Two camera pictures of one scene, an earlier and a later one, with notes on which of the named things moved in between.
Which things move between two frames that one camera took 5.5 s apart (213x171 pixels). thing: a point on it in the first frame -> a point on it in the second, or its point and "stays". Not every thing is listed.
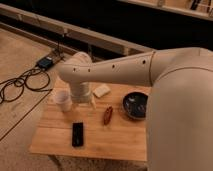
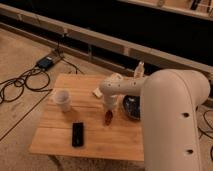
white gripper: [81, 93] -> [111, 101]
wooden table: [114, 125] stays
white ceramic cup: [63, 100] stays
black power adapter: [45, 62] stays
